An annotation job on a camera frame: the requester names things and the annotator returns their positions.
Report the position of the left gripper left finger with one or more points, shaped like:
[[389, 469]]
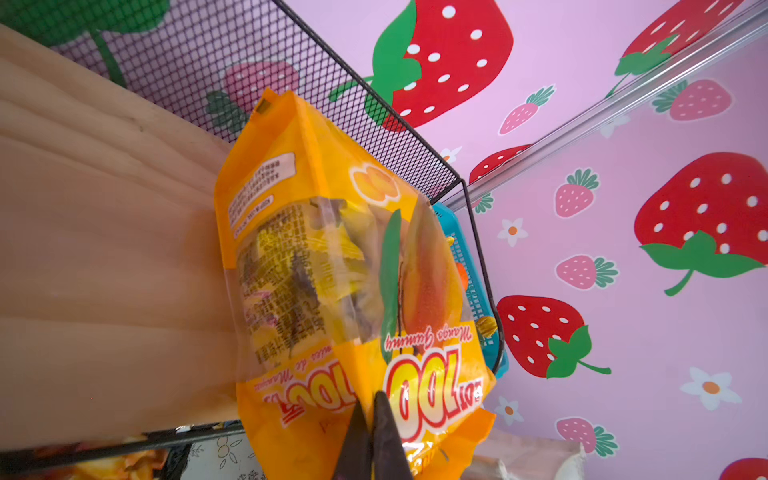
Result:
[[356, 456]]

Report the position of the yellow mango gummy bag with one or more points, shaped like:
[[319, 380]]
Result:
[[342, 284]]

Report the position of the teal plastic basket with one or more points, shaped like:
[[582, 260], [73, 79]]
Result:
[[486, 323]]

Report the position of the white canvas tote bag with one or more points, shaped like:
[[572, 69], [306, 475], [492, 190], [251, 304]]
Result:
[[507, 456]]

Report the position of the snack bag under shelf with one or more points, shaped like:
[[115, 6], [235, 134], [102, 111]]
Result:
[[133, 466]]

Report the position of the black wire wooden shelf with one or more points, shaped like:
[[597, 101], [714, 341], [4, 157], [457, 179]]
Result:
[[116, 120]]

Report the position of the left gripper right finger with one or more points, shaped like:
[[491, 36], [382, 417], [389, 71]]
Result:
[[389, 459]]

